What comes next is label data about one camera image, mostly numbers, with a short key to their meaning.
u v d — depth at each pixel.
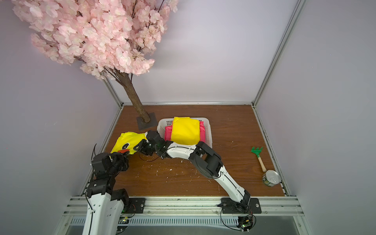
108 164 0.61
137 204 0.74
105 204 0.52
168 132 0.94
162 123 0.98
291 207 0.76
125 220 0.71
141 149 0.76
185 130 0.93
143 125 1.07
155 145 0.71
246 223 0.70
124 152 0.78
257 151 0.93
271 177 0.78
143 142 0.79
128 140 0.96
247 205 0.63
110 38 0.47
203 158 0.58
